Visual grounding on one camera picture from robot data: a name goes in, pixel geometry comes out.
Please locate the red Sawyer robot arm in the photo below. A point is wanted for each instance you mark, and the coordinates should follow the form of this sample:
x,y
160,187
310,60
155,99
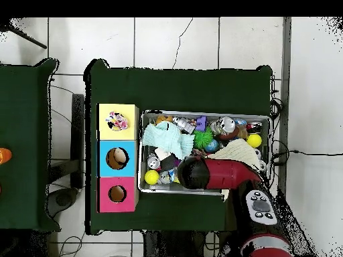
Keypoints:
x,y
227,174

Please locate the wooden box with three holes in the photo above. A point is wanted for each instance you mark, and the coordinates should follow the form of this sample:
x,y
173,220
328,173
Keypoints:
x,y
128,133

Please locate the shallow clear mesh bin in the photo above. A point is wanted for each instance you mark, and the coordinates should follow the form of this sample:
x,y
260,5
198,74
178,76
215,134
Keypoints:
x,y
160,188

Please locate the mint green muslin cloth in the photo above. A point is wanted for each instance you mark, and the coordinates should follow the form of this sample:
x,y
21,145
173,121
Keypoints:
x,y
168,139

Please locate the silver toy robot figure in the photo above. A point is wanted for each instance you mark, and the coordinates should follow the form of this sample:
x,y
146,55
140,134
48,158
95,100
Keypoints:
x,y
185,124

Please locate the green spiky rubber ball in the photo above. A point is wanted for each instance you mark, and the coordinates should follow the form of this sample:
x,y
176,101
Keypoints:
x,y
202,138

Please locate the purple plastic toy block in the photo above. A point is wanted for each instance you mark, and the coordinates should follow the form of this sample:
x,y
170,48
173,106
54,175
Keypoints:
x,y
201,123

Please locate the yellow tennis ball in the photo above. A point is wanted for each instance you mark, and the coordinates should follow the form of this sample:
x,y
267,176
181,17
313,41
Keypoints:
x,y
152,177

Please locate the blue globe ball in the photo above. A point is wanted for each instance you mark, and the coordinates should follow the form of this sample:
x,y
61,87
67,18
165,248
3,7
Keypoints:
x,y
212,146

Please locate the silver metal can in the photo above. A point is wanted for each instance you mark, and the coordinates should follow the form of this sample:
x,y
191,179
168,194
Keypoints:
x,y
226,124

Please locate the cream muslin cloth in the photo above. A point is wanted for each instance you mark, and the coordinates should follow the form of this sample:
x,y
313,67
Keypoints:
x,y
238,151

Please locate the yellow smiley ball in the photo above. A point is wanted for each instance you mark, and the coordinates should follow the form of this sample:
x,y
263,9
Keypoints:
x,y
254,140

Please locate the black stand bar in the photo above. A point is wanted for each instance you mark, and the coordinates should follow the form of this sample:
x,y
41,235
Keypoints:
x,y
78,133

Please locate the dark green neighbour table cloth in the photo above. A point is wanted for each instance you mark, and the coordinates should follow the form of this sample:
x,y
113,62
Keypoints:
x,y
24,107

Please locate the orange toy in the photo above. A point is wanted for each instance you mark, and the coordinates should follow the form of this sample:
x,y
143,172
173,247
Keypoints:
x,y
4,155

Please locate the black tripod leg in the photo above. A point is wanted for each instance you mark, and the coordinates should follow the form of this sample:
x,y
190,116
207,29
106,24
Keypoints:
x,y
29,40

